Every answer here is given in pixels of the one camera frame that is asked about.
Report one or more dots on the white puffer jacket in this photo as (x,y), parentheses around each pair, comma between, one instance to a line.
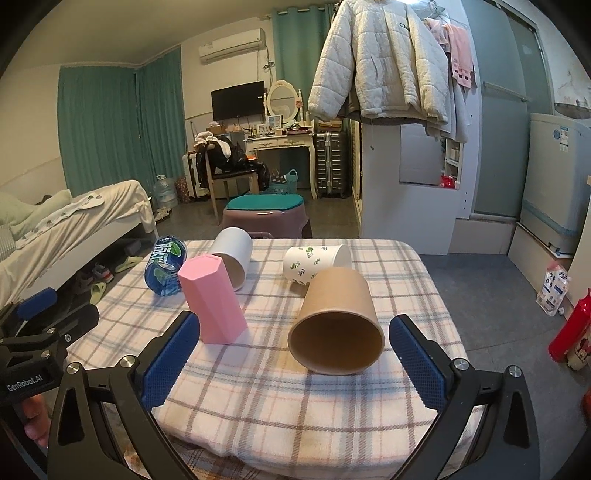
(374,55)

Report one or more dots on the blue plastic bottle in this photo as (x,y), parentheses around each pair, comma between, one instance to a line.
(164,267)

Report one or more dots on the white air conditioner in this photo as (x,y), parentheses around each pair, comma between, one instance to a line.
(233,46)

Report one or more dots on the silver suitcase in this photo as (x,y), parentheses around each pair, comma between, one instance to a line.
(331,164)

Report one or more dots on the plaid tablecloth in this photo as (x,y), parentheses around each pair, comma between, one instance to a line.
(258,392)

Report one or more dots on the pink hanging garment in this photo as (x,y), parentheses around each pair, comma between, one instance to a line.
(459,50)

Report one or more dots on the white leaf print cup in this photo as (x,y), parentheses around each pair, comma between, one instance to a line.
(309,264)

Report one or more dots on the wide teal curtain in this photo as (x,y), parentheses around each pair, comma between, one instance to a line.
(111,129)

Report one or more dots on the plain white cup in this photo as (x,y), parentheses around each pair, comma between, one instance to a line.
(231,244)

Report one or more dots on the black jacket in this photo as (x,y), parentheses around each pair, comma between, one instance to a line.
(231,157)

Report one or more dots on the pink hexagonal cup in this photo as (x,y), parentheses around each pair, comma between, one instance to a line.
(212,300)

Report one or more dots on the frosted glass door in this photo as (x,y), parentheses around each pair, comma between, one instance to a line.
(503,138)

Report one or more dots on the white cabinet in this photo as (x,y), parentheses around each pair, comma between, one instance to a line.
(397,212)

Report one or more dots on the pink floral bag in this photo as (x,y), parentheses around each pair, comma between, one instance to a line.
(182,190)

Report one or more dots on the purple plastic stool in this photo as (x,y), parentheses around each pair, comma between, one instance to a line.
(268,224)

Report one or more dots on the white washing machine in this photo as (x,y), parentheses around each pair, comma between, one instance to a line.
(554,184)

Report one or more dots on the oval white mirror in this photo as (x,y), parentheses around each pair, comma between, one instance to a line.
(282,99)

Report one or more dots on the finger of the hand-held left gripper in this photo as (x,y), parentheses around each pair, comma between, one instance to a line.
(74,321)
(34,304)

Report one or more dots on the narrow teal curtain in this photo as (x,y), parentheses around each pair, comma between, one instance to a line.
(295,46)

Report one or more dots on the teal basket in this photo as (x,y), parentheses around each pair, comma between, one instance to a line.
(284,184)

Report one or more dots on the bed with beige sheet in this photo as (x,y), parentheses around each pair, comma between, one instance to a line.
(69,226)

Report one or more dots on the wooden chair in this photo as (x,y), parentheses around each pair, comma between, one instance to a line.
(231,177)

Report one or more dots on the black television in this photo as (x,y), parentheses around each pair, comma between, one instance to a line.
(238,101)

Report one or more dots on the red bottle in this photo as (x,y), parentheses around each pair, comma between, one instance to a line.
(572,332)

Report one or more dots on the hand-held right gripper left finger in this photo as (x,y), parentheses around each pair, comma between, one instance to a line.
(171,362)

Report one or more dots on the white dressing table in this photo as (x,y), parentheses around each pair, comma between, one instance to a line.
(281,143)

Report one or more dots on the white suitcase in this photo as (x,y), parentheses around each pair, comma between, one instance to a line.
(191,175)

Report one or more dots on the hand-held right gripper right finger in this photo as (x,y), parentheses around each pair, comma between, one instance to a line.
(418,364)

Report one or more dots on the person's left hand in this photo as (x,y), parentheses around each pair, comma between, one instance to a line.
(36,417)

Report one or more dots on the large water jug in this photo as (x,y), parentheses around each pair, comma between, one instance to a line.
(165,194)

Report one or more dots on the green slipper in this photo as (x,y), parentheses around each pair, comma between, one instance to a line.
(98,293)
(128,264)

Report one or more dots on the grey hanging garment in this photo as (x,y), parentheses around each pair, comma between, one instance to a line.
(457,115)

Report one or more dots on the white plastic package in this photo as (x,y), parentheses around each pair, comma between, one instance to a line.
(553,288)

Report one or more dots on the brown paper cup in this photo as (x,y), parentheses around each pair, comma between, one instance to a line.
(341,295)

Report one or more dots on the teal seat cushion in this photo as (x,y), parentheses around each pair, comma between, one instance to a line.
(263,201)

